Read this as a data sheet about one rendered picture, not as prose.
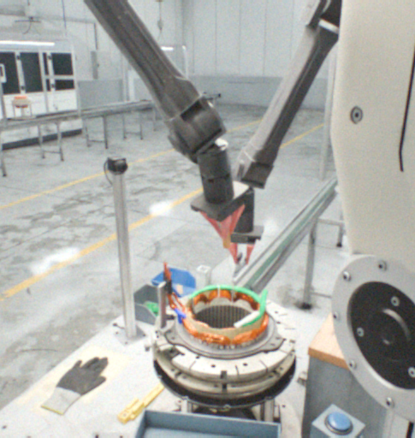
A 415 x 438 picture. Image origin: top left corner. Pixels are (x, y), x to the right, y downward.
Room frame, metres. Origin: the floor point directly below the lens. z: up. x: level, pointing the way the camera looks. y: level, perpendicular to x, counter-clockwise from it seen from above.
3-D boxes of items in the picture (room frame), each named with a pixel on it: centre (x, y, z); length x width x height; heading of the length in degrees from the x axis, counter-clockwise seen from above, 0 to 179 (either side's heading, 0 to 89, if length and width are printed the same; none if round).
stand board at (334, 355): (0.80, -0.35, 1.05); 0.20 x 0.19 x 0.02; 148
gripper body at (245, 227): (0.98, -0.09, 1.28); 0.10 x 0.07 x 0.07; 75
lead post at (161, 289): (0.78, 0.10, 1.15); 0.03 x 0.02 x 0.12; 139
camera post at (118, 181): (1.20, 0.26, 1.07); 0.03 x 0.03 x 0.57; 38
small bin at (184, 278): (1.48, 0.13, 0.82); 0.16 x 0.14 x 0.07; 64
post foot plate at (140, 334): (1.20, 0.26, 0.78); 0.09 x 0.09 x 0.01; 38
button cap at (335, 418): (0.59, -0.24, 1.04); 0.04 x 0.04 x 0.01
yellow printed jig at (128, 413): (0.92, 0.16, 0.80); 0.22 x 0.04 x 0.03; 146
